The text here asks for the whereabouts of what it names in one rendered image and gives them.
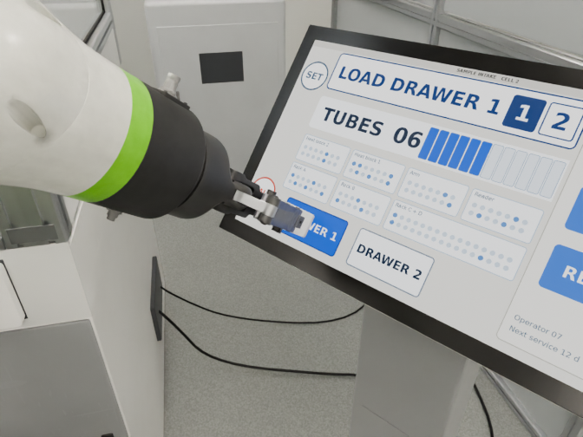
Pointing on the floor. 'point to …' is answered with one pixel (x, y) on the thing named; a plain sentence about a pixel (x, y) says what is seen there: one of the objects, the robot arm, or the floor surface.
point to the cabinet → (94, 353)
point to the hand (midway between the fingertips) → (291, 218)
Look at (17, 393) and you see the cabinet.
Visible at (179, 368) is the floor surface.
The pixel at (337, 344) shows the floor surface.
